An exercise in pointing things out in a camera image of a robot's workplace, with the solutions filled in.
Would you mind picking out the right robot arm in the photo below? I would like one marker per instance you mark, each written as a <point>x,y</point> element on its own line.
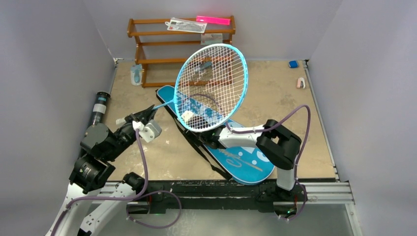
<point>277,143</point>

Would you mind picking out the blue badminton racket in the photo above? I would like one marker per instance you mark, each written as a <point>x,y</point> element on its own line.
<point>226,80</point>

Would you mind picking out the small white box on shelf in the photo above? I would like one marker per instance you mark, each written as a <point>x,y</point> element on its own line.
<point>211,38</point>

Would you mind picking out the light blue packaged tool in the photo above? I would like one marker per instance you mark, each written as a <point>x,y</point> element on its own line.
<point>136,74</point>

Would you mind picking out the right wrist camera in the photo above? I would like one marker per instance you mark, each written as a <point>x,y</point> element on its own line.
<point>187,116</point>

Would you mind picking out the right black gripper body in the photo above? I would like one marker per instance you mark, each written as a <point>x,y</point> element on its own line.
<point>202,131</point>

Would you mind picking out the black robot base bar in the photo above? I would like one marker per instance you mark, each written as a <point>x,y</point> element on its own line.
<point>207,194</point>

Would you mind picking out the clear packaged item on shelf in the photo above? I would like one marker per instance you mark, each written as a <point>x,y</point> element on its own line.
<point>176,24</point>

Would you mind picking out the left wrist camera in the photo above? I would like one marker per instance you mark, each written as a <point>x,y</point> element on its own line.
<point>148,132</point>

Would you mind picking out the black shuttlecock tube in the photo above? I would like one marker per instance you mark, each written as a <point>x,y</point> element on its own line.
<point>99,109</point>

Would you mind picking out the pink and white clip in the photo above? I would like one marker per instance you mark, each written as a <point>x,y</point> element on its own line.
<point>301,83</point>

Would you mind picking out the pink fluorescent ruler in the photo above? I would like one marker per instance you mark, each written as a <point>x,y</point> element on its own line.
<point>213,20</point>

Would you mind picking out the blue and grey eraser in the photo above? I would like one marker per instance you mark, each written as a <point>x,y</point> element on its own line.
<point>293,64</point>

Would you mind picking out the blue racket bag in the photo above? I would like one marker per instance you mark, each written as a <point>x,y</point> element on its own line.
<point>246,165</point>

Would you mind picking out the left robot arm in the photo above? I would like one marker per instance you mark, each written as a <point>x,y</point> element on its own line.
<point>84,212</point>

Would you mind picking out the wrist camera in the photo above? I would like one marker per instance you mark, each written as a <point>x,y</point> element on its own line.
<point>187,116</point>
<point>148,132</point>

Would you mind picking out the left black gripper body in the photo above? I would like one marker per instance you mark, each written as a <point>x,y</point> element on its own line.
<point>125,133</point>

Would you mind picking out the wooden three-tier shelf rack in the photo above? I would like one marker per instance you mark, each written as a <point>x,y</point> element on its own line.
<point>157,43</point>

